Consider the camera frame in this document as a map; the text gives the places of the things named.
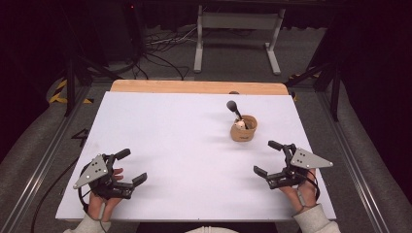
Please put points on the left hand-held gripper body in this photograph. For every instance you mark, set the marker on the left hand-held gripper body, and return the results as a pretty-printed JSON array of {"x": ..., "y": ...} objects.
[{"x": 92, "y": 171}]

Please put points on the yellow black floor tape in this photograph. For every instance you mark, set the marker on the yellow black floor tape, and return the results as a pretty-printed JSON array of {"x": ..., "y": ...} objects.
[{"x": 58, "y": 97}]

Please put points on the black makeup brush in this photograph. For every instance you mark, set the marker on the black makeup brush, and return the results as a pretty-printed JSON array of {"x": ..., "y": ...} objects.
[{"x": 232, "y": 105}]

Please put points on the small white item in cup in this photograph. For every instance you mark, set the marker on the small white item in cup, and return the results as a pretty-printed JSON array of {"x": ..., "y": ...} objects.
[{"x": 239, "y": 124}]

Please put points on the tan brush holder cup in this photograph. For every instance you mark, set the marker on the tan brush holder cup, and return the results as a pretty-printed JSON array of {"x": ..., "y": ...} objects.
[{"x": 241, "y": 134}]

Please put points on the black computer tower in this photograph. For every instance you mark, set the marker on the black computer tower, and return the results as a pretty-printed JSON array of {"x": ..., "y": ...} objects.
[{"x": 133, "y": 32}]

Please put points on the black metal stand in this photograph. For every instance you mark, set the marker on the black metal stand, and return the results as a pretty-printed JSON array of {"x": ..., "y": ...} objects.
[{"x": 335, "y": 93}]

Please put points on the aluminium floor rail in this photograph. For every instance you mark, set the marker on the aluminium floor rail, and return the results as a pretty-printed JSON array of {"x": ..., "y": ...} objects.
[
  {"x": 42, "y": 165},
  {"x": 356, "y": 168}
]

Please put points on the person's left hand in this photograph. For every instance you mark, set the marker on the person's left hand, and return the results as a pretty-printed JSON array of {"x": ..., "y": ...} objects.
[{"x": 100, "y": 207}]

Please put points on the white table board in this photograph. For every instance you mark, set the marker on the white table board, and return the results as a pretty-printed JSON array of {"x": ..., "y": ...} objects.
[{"x": 194, "y": 155}]

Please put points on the black tripod stand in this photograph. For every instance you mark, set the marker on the black tripod stand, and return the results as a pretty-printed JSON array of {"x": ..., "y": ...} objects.
[{"x": 70, "y": 87}]

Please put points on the grey metal stand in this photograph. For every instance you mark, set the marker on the grey metal stand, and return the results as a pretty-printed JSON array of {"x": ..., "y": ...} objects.
[{"x": 239, "y": 21}]

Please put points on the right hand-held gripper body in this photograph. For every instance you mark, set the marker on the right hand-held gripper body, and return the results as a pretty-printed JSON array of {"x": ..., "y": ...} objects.
[{"x": 307, "y": 160}]

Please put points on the person's right hand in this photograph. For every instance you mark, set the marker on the person's right hand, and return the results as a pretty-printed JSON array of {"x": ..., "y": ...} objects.
[{"x": 302, "y": 197}]

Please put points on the wooden table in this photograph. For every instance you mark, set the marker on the wooden table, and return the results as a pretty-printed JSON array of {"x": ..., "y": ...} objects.
[{"x": 194, "y": 86}]

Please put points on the person's torso clothing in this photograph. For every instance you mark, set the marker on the person's torso clothing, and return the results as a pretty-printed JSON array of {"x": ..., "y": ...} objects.
[{"x": 210, "y": 230}]

